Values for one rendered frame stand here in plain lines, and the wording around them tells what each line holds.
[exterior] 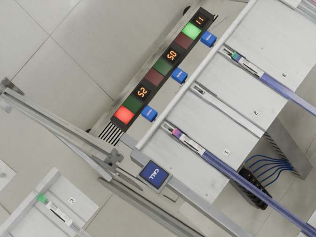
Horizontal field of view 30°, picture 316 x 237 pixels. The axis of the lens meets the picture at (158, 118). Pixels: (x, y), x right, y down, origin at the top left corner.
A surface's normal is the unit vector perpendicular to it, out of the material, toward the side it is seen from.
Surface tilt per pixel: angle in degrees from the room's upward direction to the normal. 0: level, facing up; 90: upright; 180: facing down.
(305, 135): 0
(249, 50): 48
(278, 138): 0
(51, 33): 0
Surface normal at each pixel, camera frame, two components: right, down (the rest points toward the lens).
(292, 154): 0.58, 0.26
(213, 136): -0.02, -0.25
